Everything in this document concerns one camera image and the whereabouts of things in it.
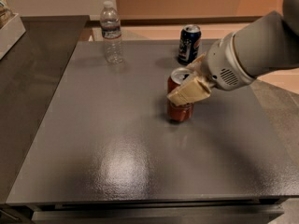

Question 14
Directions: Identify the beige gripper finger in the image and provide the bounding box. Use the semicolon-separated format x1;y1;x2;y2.
167;76;211;106
186;53;206;73

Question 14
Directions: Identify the red coke can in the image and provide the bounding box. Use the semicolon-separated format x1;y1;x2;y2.
167;67;193;122

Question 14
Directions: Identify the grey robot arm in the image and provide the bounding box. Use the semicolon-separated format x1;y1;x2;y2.
167;0;299;105

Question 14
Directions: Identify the blue pepsi can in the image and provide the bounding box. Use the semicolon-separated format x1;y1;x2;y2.
178;24;202;65

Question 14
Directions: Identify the clear plastic water bottle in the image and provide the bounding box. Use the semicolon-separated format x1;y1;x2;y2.
100;1;123;63

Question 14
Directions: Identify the dark side counter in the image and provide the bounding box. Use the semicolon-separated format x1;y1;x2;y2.
0;15;89;205

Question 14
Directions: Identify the white box on counter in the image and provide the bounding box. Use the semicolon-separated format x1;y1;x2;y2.
0;13;26;60

